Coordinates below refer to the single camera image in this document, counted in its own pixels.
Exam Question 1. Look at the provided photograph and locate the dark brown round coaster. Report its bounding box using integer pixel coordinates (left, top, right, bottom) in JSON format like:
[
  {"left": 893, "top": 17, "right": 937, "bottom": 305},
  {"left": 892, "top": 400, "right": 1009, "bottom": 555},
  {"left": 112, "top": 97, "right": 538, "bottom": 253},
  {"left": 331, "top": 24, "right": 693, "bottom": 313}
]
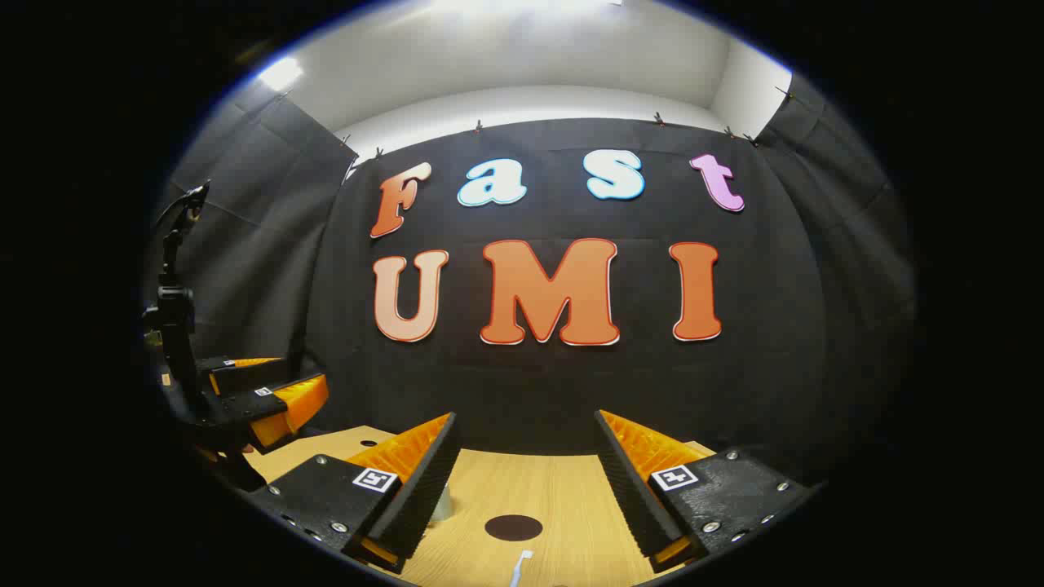
[{"left": 484, "top": 514, "right": 544, "bottom": 542}]

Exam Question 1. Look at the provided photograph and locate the bright ceiling light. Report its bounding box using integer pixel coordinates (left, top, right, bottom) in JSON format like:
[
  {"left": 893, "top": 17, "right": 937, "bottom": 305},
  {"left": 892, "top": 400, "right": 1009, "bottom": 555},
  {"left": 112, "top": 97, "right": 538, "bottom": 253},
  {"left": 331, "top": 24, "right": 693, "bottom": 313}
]
[{"left": 258, "top": 57, "right": 304, "bottom": 92}]

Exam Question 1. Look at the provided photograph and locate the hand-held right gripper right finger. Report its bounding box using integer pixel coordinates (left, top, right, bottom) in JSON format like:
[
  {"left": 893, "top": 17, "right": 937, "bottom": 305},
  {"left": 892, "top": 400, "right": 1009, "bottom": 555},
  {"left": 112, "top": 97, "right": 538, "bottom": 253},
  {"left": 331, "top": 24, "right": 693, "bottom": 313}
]
[{"left": 593, "top": 409, "right": 818, "bottom": 574}]

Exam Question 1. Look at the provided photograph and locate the black backdrop cloth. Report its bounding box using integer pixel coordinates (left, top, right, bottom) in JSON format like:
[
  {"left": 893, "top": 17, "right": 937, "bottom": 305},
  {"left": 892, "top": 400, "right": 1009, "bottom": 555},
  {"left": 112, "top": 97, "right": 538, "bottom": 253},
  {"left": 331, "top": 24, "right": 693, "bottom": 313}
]
[{"left": 151, "top": 73, "right": 918, "bottom": 490}]

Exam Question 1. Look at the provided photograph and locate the wooden desktop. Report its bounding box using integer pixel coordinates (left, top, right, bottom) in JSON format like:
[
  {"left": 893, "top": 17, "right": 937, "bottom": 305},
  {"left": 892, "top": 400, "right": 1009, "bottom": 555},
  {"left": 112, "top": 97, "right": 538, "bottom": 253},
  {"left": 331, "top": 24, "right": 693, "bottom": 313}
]
[{"left": 245, "top": 424, "right": 719, "bottom": 587}]

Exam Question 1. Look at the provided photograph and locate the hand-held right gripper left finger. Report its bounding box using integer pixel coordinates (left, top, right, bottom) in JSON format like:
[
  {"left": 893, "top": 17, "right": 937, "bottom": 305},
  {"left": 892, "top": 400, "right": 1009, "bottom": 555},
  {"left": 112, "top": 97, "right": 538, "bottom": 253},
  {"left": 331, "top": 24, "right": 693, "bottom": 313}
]
[{"left": 249, "top": 412, "right": 462, "bottom": 574}]

